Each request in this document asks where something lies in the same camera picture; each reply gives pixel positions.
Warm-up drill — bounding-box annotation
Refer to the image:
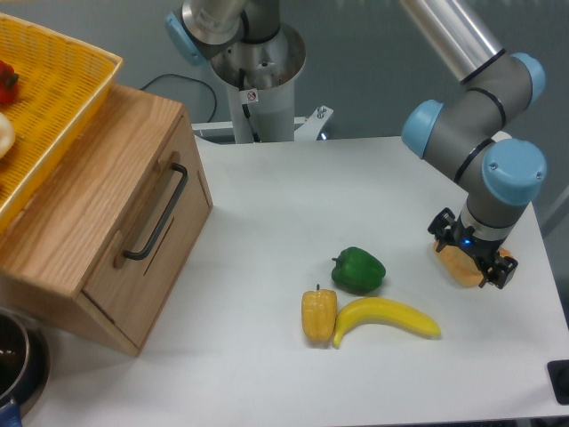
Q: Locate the yellow bell pepper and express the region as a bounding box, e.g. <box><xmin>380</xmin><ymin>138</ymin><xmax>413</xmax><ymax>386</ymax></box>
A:
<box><xmin>301</xmin><ymin>286</ymin><xmax>338</xmax><ymax>343</ymax></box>

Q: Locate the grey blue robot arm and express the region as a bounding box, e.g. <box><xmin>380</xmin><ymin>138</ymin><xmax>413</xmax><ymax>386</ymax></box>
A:
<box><xmin>165</xmin><ymin>1</ymin><xmax>547</xmax><ymax>287</ymax></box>

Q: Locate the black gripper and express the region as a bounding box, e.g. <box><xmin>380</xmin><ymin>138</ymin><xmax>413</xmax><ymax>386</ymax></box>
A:
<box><xmin>428</xmin><ymin>207</ymin><xmax>518</xmax><ymax>289</ymax></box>

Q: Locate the black cable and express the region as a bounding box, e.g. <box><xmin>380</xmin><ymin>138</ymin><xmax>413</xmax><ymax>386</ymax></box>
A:
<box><xmin>140</xmin><ymin>73</ymin><xmax>218</xmax><ymax>125</ymax></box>

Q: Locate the wooden top drawer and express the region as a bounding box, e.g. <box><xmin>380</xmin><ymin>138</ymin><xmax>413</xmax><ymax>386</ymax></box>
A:
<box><xmin>83</xmin><ymin>115</ymin><xmax>212</xmax><ymax>355</ymax></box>

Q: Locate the blue pot handle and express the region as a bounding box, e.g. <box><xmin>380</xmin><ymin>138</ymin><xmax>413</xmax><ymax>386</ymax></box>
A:
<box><xmin>0</xmin><ymin>399</ymin><xmax>22</xmax><ymax>427</ymax></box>

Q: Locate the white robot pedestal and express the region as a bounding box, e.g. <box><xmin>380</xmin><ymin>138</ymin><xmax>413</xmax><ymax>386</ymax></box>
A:
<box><xmin>210</xmin><ymin>23</ymin><xmax>333</xmax><ymax>144</ymax></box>

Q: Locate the yellow plastic basket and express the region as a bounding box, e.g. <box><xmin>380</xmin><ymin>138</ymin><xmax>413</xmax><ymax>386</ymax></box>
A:
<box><xmin>1</xmin><ymin>14</ymin><xmax>123</xmax><ymax>228</ymax></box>

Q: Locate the black drawer handle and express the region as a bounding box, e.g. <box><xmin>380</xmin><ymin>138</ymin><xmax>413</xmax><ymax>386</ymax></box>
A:
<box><xmin>122</xmin><ymin>162</ymin><xmax>189</xmax><ymax>262</ymax></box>

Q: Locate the green bell pepper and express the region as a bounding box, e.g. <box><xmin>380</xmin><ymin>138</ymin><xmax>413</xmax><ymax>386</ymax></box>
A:
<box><xmin>331</xmin><ymin>246</ymin><xmax>386</xmax><ymax>294</ymax></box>

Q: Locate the white round food item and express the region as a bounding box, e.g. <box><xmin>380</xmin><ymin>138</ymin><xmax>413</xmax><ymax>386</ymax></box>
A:
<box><xmin>0</xmin><ymin>113</ymin><xmax>16</xmax><ymax>157</ymax></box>

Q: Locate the black corner mount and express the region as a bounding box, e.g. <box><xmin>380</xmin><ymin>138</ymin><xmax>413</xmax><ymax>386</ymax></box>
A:
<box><xmin>547</xmin><ymin>359</ymin><xmax>569</xmax><ymax>406</ymax></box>

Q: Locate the brown pastry bread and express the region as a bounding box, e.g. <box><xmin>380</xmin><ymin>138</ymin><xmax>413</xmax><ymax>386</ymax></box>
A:
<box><xmin>432</xmin><ymin>242</ymin><xmax>487</xmax><ymax>288</ymax></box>

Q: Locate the yellow banana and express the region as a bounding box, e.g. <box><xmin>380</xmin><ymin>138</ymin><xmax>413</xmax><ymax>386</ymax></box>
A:
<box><xmin>332</xmin><ymin>297</ymin><xmax>442</xmax><ymax>349</ymax></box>

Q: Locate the red bell pepper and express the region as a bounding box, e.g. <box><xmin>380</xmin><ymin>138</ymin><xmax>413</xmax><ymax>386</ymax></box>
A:
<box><xmin>0</xmin><ymin>60</ymin><xmax>20</xmax><ymax>105</ymax></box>

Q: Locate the steel pot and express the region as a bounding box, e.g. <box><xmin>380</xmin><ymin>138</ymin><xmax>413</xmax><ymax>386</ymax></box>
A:
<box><xmin>1</xmin><ymin>310</ymin><xmax>51</xmax><ymax>424</ymax></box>

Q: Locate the wooden drawer cabinet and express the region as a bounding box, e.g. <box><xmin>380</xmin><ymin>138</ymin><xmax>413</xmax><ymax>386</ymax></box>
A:
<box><xmin>1</xmin><ymin>85</ymin><xmax>191</xmax><ymax>352</ymax></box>

